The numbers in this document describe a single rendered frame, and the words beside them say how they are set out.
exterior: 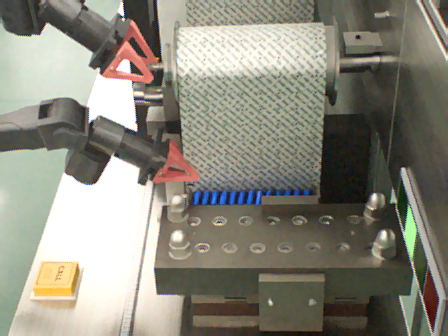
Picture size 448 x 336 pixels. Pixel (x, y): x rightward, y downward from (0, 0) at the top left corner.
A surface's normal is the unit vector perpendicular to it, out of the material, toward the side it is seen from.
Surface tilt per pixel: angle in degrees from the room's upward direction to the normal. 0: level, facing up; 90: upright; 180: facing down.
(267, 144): 90
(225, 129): 90
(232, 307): 90
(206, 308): 90
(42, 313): 0
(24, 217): 0
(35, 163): 0
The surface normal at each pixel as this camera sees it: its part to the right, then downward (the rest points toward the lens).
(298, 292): -0.07, 0.57
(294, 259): -0.07, -0.82
